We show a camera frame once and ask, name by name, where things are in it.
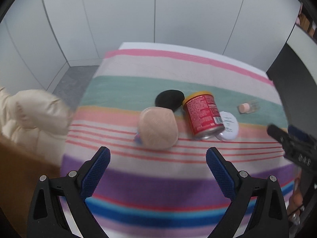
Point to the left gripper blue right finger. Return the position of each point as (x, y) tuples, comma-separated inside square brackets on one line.
[(238, 186)]

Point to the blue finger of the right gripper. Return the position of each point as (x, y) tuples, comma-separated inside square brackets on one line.
[(279, 135), (299, 134)]

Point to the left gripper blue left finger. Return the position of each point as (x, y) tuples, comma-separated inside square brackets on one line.
[(79, 185)]

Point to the small pink-capped glass bottle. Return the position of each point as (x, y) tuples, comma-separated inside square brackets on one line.
[(249, 107)]

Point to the white round compact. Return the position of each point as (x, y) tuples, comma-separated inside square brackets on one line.
[(231, 127)]

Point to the blue purple-capped small bottle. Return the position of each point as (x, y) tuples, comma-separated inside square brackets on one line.
[(138, 139)]

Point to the peach makeup sponge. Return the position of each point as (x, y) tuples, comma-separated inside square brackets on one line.
[(158, 128)]

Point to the person's right hand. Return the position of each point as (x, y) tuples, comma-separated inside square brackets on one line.
[(295, 203)]

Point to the brown cardboard box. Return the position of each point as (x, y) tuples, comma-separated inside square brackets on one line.
[(20, 171)]

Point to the striped colourful cloth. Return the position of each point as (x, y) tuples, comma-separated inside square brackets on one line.
[(171, 192)]

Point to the red tin can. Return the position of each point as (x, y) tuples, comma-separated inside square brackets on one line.
[(203, 115)]

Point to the cream padded chair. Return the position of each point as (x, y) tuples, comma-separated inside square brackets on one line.
[(36, 120)]

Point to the black round puff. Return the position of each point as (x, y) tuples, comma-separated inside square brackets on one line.
[(170, 99)]

